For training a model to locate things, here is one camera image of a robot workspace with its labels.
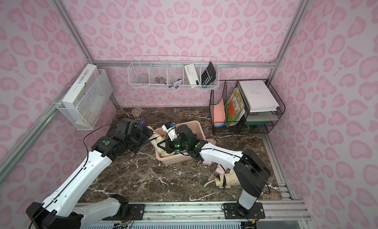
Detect pink plastic storage box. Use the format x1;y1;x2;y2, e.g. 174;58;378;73
155;121;206;166

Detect pale pink umbrella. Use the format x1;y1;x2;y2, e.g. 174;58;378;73
202;138;218;167

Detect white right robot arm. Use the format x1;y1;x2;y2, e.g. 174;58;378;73
162;123;271;210

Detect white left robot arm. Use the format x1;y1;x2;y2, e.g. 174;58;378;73
26;119;154;229

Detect cream umbrella right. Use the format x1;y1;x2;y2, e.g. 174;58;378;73
203;171;241;189

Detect white long box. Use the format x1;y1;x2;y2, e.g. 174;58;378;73
62;64;100;108

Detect white small box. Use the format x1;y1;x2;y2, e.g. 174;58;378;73
184;63;199;86

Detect colored pencil tube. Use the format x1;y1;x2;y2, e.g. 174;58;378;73
132;108;147;126

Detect pink folder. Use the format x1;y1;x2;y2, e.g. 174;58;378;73
213;100;226;128

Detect white mesh side basket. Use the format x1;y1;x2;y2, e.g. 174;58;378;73
57;69;113;130

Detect green red book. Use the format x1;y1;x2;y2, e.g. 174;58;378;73
225;87;245;127

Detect black calculator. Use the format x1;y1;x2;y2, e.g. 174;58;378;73
201;62;216;86

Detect white paper stack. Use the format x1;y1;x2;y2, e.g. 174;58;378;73
239;80;280;113

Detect black wire desk organizer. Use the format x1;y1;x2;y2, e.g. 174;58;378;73
209;79;286;134

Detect white wire wall basket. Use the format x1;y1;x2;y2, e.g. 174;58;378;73
128;55;220;90

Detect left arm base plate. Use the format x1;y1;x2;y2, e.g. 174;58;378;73
102;203;146;221

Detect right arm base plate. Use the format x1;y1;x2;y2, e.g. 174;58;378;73
221;202;266;220

